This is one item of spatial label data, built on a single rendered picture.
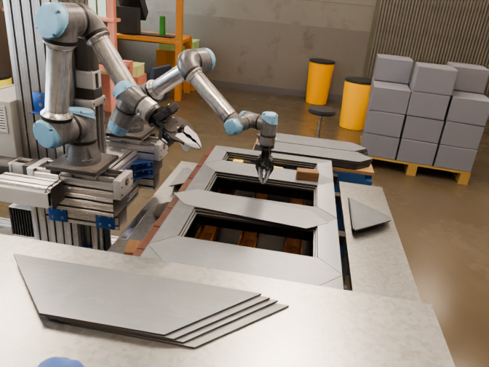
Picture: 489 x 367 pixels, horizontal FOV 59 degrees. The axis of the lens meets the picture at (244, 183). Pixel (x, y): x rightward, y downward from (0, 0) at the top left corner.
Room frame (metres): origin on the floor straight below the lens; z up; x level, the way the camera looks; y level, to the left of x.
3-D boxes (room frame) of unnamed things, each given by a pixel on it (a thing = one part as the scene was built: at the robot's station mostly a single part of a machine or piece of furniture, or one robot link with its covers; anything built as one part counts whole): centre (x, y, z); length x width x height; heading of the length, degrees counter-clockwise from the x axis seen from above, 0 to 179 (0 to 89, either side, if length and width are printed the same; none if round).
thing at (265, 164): (1.95, -0.09, 1.05); 0.09 x 0.08 x 0.12; 173
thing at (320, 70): (7.98, -1.19, 0.38); 0.46 x 0.46 x 0.76
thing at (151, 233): (1.84, 0.32, 0.80); 1.62 x 0.04 x 0.06; 173
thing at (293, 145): (2.78, -0.44, 0.82); 0.80 x 0.40 x 0.06; 83
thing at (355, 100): (6.51, -1.57, 0.36); 0.46 x 0.46 x 0.73
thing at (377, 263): (1.83, -0.64, 0.74); 1.20 x 0.26 x 0.03; 173
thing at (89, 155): (1.72, 0.71, 1.09); 0.15 x 0.15 x 0.10
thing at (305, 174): (2.20, -0.34, 0.87); 0.12 x 0.06 x 0.05; 88
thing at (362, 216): (1.98, -0.66, 0.77); 0.45 x 0.20 x 0.04; 173
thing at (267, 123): (1.96, -0.09, 1.21); 0.09 x 0.08 x 0.11; 61
